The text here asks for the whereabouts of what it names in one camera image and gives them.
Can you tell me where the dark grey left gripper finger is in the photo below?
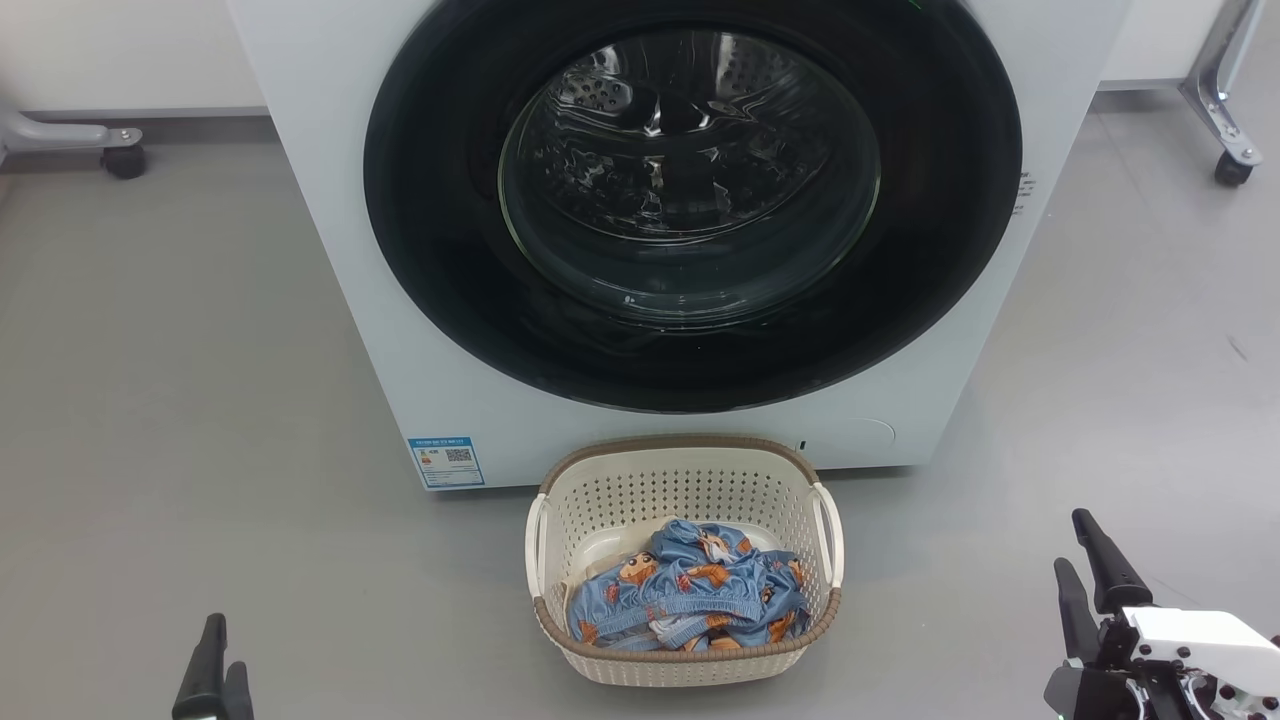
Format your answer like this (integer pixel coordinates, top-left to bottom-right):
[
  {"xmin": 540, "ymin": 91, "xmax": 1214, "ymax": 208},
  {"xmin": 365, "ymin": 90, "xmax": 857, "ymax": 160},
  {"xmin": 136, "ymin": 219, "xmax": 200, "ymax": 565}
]
[
  {"xmin": 172, "ymin": 613, "xmax": 228, "ymax": 720},
  {"xmin": 222, "ymin": 662, "xmax": 254, "ymax": 720}
]

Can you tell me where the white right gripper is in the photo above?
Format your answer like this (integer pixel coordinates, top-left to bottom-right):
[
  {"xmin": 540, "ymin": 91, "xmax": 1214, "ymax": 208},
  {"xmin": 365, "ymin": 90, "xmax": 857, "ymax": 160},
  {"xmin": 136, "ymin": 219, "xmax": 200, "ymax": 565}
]
[{"xmin": 1045, "ymin": 509, "xmax": 1280, "ymax": 720}]

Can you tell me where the blue cartoon print garment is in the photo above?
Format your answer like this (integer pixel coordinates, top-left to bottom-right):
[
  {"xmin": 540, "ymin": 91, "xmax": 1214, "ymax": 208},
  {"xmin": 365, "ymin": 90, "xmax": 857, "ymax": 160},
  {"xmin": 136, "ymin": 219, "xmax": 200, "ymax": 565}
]
[{"xmin": 625, "ymin": 518, "xmax": 813, "ymax": 653}]

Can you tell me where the black round glass washer door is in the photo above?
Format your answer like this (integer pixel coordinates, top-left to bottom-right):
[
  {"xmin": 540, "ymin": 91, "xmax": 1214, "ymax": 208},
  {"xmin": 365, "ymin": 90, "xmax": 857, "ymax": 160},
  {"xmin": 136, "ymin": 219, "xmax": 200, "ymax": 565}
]
[{"xmin": 363, "ymin": 0, "xmax": 1024, "ymax": 415}]

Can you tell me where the white front-load washing machine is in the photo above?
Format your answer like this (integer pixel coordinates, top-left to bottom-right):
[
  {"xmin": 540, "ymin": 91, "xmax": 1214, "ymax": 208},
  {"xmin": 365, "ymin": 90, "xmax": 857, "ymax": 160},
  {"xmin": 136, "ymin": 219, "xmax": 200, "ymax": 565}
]
[{"xmin": 225, "ymin": 0, "xmax": 1136, "ymax": 493}]

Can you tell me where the steel perforated washer drum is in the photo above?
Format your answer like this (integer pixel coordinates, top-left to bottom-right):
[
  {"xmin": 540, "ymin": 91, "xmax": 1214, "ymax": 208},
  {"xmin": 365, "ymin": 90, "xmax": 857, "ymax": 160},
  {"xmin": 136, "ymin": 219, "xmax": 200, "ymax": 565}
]
[{"xmin": 505, "ymin": 30, "xmax": 881, "ymax": 321}]

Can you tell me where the blue energy label sticker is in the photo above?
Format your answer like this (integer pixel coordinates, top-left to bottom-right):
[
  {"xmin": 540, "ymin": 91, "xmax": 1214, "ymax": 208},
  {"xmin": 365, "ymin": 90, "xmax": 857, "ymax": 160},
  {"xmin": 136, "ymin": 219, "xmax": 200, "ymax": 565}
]
[{"xmin": 408, "ymin": 435, "xmax": 486, "ymax": 490}]

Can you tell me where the cream perforated laundry basket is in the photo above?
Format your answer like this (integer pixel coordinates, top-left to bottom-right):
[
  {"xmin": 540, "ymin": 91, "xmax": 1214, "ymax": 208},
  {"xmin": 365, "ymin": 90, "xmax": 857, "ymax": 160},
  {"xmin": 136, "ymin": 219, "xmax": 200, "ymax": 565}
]
[{"xmin": 525, "ymin": 434, "xmax": 846, "ymax": 689}]

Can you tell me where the metal partition leg with caster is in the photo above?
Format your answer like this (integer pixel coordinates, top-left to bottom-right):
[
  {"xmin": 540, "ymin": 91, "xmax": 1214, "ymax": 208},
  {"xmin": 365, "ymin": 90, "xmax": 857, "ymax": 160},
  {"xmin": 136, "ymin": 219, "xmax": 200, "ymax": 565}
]
[{"xmin": 1180, "ymin": 0, "xmax": 1264, "ymax": 188}]

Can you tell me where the white partition board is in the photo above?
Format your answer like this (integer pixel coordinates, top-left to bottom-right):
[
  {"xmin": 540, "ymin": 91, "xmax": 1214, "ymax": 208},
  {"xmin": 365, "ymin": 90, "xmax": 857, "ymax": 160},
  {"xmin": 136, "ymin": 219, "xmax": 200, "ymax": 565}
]
[{"xmin": 1100, "ymin": 0, "xmax": 1231, "ymax": 91}]

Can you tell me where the grey stand leg with caster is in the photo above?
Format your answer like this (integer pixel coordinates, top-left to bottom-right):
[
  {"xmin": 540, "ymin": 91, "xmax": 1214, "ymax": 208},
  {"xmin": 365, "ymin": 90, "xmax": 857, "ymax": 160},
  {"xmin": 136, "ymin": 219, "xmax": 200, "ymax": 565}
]
[{"xmin": 0, "ymin": 108, "xmax": 148, "ymax": 181}]

